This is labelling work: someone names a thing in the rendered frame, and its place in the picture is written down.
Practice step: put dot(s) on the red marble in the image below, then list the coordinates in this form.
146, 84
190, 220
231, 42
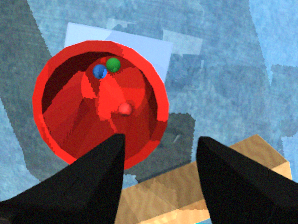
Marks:
125, 109

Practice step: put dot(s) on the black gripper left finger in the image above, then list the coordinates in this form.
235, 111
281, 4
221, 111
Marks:
85, 192

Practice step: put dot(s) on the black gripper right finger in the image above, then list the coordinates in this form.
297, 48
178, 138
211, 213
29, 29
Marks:
238, 190

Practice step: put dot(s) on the tan wooden flat bar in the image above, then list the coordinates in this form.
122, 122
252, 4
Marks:
175, 197

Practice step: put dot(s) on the blue ball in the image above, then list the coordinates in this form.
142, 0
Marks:
100, 71

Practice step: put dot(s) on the red cup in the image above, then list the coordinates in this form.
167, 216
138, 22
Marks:
74, 111

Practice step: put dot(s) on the green marble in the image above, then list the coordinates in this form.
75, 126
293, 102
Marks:
113, 64

